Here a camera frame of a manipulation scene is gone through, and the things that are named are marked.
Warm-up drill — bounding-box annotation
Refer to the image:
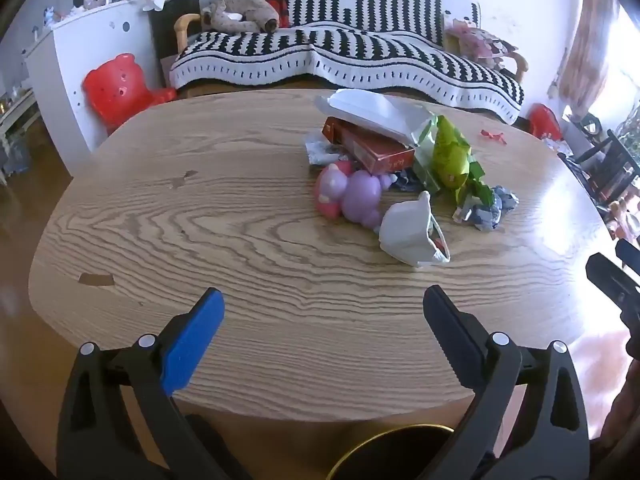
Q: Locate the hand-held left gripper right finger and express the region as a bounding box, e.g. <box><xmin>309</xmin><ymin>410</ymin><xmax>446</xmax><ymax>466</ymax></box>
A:
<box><xmin>415</xmin><ymin>285</ymin><xmax>592</xmax><ymax>480</ymax></box>

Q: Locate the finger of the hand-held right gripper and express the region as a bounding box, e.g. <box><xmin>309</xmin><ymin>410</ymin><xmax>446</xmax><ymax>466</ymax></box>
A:
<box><xmin>616</xmin><ymin>239</ymin><xmax>640</xmax><ymax>267</ymax></box>
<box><xmin>586</xmin><ymin>252</ymin><xmax>640</xmax><ymax>361</ymax></box>

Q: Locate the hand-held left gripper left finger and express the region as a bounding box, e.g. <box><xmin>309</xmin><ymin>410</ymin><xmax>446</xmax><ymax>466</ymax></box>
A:
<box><xmin>56</xmin><ymin>287</ymin><xmax>251</xmax><ymax>480</ymax></box>

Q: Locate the black bin with gold rim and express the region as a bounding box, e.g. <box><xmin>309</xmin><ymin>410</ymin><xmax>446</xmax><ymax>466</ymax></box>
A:
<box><xmin>325</xmin><ymin>424</ymin><xmax>458</xmax><ymax>480</ymax></box>

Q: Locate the lime green snack packet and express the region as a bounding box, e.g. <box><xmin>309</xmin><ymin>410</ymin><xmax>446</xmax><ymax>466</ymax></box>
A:
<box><xmin>432</xmin><ymin>116</ymin><xmax>486</xmax><ymax>191</ymax></box>

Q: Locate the white plastic packet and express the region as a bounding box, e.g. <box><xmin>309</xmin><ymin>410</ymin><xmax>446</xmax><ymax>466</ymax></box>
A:
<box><xmin>315</xmin><ymin>89</ymin><xmax>438</xmax><ymax>148</ymax></box>

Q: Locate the black wooden chair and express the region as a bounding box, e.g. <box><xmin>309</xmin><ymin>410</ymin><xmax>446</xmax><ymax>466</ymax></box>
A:
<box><xmin>557</xmin><ymin>130</ymin><xmax>640</xmax><ymax>206</ymax></box>

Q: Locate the white face mask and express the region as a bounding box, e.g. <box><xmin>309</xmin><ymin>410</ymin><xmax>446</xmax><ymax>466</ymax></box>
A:
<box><xmin>379</xmin><ymin>191</ymin><xmax>451</xmax><ymax>267</ymax></box>

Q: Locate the crumpled foil wrapper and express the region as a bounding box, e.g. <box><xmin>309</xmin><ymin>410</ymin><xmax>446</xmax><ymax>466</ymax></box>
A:
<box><xmin>452</xmin><ymin>186</ymin><xmax>520</xmax><ymax>232</ymax></box>
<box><xmin>305</xmin><ymin>130</ymin><xmax>346</xmax><ymax>166</ymax></box>

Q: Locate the wooden table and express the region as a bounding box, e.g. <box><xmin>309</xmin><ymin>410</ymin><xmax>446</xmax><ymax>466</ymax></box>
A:
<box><xmin>27</xmin><ymin>89</ymin><xmax>623</xmax><ymax>423</ymax></box>

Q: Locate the dark green wrapper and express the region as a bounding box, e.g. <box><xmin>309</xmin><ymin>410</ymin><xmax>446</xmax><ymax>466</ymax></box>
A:
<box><xmin>452</xmin><ymin>162</ymin><xmax>496</xmax><ymax>208</ymax></box>

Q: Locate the dark blue wrapper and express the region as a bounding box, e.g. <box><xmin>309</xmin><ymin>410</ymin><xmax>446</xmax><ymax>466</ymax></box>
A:
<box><xmin>390</xmin><ymin>170</ymin><xmax>426</xmax><ymax>193</ymax></box>

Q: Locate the purple plastic toy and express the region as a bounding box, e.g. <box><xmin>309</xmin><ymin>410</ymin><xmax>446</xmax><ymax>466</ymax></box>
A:
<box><xmin>342</xmin><ymin>170</ymin><xmax>393</xmax><ymax>228</ymax></box>

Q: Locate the green striped wrapper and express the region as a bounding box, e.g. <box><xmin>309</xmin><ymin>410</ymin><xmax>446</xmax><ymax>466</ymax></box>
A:
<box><xmin>412</xmin><ymin>120</ymin><xmax>441</xmax><ymax>193</ymax></box>

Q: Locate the pink plastic toy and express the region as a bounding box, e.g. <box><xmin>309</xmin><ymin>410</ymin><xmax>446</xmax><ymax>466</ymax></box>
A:
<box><xmin>314</xmin><ymin>159</ymin><xmax>356</xmax><ymax>220</ymax></box>

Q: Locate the red cardboard box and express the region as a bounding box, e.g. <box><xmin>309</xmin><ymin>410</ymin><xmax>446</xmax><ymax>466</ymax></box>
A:
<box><xmin>322</xmin><ymin>116</ymin><xmax>416</xmax><ymax>175</ymax></box>

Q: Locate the pink curtain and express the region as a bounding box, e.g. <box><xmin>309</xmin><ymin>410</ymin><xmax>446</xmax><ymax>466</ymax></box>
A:
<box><xmin>557</xmin><ymin>0</ymin><xmax>621</xmax><ymax>111</ymax></box>

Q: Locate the pink floral cloth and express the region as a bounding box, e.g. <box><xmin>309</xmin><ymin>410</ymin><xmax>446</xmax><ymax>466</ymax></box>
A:
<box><xmin>445</xmin><ymin>17</ymin><xmax>516</xmax><ymax>68</ymax></box>

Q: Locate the red bear-shaped chair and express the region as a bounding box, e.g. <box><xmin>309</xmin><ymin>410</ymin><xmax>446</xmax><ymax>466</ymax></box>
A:
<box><xmin>82</xmin><ymin>53</ymin><xmax>178</xmax><ymax>136</ymax></box>

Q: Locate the white shelf rack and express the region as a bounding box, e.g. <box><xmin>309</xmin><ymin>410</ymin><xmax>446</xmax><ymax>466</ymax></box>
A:
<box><xmin>0</xmin><ymin>87</ymin><xmax>41</xmax><ymax>181</ymax></box>

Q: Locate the black and white striped blanket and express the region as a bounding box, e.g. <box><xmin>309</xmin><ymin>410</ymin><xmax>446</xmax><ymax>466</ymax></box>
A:
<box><xmin>169</xmin><ymin>0</ymin><xmax>526</xmax><ymax>126</ymax></box>

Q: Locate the white cabinet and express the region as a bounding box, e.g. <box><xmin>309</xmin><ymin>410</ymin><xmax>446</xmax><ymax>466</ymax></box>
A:
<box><xmin>24</xmin><ymin>0</ymin><xmax>166</xmax><ymax>163</ymax></box>

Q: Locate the brown plush toy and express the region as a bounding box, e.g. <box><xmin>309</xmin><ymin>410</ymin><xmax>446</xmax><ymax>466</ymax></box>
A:
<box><xmin>201</xmin><ymin>0</ymin><xmax>281</xmax><ymax>35</ymax></box>

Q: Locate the red plaid cushion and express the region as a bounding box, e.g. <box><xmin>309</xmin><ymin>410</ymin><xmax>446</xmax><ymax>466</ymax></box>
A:
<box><xmin>260</xmin><ymin>0</ymin><xmax>293</xmax><ymax>28</ymax></box>

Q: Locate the wooden frame sofa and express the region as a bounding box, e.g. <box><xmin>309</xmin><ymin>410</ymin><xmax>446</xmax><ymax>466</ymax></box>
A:
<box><xmin>169</xmin><ymin>0</ymin><xmax>530</xmax><ymax>126</ymax></box>

